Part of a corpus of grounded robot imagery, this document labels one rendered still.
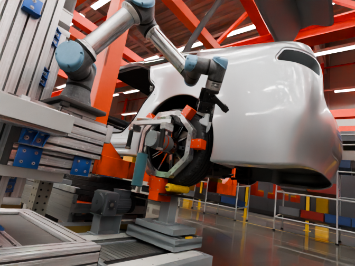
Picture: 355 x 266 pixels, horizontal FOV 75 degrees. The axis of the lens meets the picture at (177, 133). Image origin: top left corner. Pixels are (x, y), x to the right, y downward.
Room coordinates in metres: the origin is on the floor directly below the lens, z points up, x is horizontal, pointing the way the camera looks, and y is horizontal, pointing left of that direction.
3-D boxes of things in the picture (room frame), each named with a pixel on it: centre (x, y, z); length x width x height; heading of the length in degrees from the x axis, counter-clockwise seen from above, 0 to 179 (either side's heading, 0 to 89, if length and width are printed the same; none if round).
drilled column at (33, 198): (1.81, 0.93, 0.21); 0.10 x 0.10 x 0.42; 50
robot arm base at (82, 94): (1.07, 0.51, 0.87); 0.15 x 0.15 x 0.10
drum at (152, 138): (1.83, 0.13, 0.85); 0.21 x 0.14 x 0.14; 140
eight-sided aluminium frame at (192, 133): (1.88, 0.08, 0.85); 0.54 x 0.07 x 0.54; 50
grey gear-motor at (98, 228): (2.00, 0.38, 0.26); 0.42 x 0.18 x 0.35; 140
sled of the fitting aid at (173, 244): (2.01, -0.03, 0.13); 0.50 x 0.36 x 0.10; 50
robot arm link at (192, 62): (1.00, -0.04, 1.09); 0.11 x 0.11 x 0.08; 5
